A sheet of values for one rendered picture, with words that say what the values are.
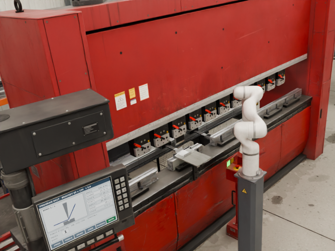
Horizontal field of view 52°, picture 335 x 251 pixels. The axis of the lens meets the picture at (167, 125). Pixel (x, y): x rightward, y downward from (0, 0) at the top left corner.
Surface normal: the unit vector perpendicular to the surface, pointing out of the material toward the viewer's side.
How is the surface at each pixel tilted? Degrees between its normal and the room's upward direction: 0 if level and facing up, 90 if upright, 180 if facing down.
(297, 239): 0
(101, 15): 90
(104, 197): 90
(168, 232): 90
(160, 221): 90
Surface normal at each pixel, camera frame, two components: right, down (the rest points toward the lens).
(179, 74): 0.69, 0.25
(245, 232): -0.70, 0.35
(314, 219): -0.09, -0.91
